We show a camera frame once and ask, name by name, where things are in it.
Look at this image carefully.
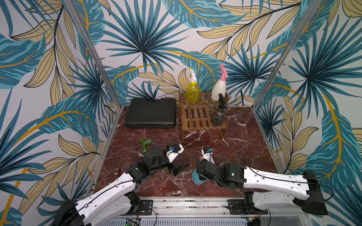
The white pink spray bottle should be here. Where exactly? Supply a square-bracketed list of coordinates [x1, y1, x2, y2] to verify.
[211, 64, 229, 101]

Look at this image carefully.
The aluminium front rail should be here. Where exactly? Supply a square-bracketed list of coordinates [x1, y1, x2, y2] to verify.
[66, 197, 312, 226]

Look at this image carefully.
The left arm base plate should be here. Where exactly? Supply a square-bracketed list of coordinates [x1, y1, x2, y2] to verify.
[125, 200, 154, 216]

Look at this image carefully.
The black clear spray bottle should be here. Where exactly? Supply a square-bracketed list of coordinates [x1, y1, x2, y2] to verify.
[211, 93, 227, 126]

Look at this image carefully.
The yellow spray bottle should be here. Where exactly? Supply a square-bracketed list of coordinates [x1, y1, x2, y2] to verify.
[185, 68, 200, 104]

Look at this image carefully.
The wooden two-tier shelf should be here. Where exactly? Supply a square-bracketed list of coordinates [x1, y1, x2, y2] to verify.
[179, 92, 229, 140]

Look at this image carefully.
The green hose nozzle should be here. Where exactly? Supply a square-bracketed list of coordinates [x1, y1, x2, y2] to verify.
[140, 139, 152, 152]

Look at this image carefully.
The black plastic tool case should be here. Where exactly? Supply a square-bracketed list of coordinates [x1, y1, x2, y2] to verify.
[125, 98, 176, 129]

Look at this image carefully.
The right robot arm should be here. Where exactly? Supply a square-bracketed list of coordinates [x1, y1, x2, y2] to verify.
[196, 159, 328, 216]

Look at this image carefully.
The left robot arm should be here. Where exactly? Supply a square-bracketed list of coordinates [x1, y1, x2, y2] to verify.
[52, 144, 188, 226]

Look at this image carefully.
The teal round spray bottle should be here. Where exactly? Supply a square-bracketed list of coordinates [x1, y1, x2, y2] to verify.
[191, 169, 207, 185]

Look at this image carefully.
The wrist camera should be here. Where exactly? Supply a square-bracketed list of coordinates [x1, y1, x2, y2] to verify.
[166, 144, 184, 163]
[201, 147, 215, 164]

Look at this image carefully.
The left corner aluminium post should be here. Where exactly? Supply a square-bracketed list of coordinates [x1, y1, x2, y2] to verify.
[63, 0, 122, 111]

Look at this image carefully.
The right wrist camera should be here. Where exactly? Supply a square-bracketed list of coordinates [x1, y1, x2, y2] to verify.
[201, 147, 215, 164]

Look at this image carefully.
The right corner aluminium post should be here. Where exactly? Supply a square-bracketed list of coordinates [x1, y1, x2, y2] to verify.
[252, 1, 322, 111]

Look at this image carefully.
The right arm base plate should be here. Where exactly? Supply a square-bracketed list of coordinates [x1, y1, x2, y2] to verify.
[227, 199, 268, 216]

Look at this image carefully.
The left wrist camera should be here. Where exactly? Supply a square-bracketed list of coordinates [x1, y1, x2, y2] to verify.
[166, 144, 184, 163]

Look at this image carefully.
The corner aluminium post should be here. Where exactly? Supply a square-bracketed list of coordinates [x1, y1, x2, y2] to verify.
[63, 0, 122, 111]
[252, 1, 322, 111]

